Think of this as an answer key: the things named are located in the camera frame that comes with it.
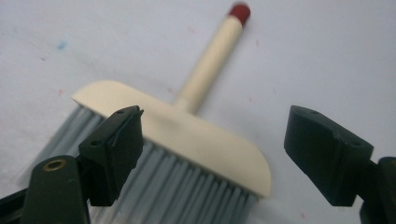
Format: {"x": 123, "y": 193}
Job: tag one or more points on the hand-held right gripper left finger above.
{"x": 112, "y": 155}

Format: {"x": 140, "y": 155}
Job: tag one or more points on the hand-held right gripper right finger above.
{"x": 327, "y": 155}

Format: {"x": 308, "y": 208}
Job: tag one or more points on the cream hand brush grey bristles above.
{"x": 186, "y": 133}

